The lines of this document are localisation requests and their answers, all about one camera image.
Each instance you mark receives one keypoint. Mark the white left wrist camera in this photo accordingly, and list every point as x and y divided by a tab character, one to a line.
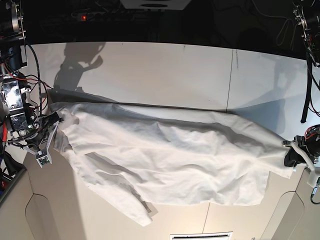
314	174

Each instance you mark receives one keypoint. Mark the white t-shirt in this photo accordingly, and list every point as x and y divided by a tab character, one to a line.
131	155

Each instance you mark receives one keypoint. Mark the black bag at left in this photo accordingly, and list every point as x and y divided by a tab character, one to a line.
10	175

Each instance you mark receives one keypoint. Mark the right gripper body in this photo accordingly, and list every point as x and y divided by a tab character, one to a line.
25	128

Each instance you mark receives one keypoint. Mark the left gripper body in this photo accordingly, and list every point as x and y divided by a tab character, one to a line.
311	141

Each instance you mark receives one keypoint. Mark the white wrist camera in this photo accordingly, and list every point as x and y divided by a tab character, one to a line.
43	157
314	174

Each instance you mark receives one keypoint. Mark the power strip with red light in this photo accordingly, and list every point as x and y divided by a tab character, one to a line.
88	16

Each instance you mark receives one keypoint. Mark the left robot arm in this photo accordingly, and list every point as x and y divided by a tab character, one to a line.
307	16

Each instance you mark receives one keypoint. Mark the white device at top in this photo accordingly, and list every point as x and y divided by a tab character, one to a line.
175	5

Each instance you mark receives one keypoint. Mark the red handled tool at left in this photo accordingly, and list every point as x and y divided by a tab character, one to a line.
3	138

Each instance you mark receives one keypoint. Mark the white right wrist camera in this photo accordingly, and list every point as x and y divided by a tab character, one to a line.
43	157

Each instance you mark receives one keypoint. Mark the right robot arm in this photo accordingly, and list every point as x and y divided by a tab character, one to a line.
22	96

